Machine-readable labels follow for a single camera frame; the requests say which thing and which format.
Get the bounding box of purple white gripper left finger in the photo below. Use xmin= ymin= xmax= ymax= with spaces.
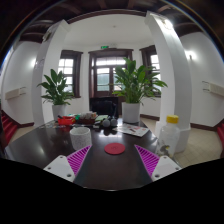
xmin=44 ymin=146 xmax=91 ymax=182

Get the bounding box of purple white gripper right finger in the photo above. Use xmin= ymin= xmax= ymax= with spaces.
xmin=135 ymin=145 xmax=181 ymax=181

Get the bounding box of white speckled ceramic cup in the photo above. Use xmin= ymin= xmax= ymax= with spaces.
xmin=70 ymin=127 xmax=92 ymax=151

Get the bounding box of clear bottle yellow cap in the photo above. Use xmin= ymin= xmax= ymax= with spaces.
xmin=156 ymin=115 xmax=180 ymax=158

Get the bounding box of red round coaster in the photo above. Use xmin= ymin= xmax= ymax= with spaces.
xmin=104 ymin=143 xmax=125 ymax=155

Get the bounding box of red plastic basket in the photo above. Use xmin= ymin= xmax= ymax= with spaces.
xmin=58 ymin=116 xmax=76 ymax=126

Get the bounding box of printed paper leaflet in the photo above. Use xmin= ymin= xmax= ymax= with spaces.
xmin=115 ymin=123 xmax=149 ymax=137

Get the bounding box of brown snack tray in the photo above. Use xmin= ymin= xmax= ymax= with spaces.
xmin=78 ymin=112 xmax=97 ymax=125

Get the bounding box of left potted plant white pot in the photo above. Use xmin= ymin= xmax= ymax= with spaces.
xmin=36 ymin=68 xmax=76 ymax=122

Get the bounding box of potted plant white pot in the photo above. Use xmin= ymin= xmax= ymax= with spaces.
xmin=113 ymin=57 xmax=167 ymax=123
xmin=36 ymin=68 xmax=76 ymax=122

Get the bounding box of grey round ball left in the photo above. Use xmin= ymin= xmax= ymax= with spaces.
xmin=102 ymin=119 xmax=110 ymax=128

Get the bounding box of grey round ball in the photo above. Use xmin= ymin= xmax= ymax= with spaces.
xmin=102 ymin=119 xmax=110 ymax=128
xmin=110 ymin=118 xmax=118 ymax=127

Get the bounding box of grey round ball right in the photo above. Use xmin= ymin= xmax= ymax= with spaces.
xmin=110 ymin=118 xmax=118 ymax=127

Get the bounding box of black office chair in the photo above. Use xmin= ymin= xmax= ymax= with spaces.
xmin=90 ymin=97 xmax=118 ymax=117

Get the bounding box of right potted plant white pot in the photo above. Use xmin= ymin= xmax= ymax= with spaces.
xmin=113 ymin=57 xmax=167 ymax=123

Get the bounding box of left dark framed window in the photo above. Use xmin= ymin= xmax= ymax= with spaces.
xmin=58 ymin=50 xmax=82 ymax=98

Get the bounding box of dark framed window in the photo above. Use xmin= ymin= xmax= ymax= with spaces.
xmin=140 ymin=45 xmax=162 ymax=97
xmin=58 ymin=50 xmax=82 ymax=98

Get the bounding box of right dark framed window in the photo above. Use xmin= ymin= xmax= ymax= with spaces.
xmin=140 ymin=45 xmax=162 ymax=97

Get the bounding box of dark wooden door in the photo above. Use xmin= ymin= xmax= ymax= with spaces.
xmin=89 ymin=48 xmax=133 ymax=98

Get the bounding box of green exit sign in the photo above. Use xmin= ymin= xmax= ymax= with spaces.
xmin=101 ymin=45 xmax=109 ymax=49

